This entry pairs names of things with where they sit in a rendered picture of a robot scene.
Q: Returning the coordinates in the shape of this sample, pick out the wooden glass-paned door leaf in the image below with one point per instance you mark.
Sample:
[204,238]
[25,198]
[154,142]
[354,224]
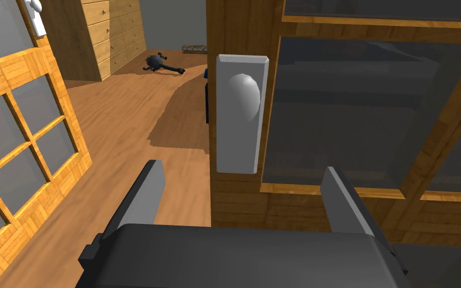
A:
[18,132]
[374,120]

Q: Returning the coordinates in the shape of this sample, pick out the wooden chest of drawers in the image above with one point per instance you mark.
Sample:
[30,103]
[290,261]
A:
[98,36]

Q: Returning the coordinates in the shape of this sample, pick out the white door knob with plate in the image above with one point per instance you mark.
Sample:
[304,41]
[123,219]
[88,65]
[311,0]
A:
[36,16]

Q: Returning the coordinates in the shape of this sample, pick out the grey door knob with plate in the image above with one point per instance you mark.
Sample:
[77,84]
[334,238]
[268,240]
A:
[240,112]

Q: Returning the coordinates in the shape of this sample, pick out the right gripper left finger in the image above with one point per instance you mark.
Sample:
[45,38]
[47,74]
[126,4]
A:
[142,200]

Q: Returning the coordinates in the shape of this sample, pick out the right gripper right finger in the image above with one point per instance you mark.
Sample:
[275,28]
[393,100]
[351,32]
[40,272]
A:
[344,204]

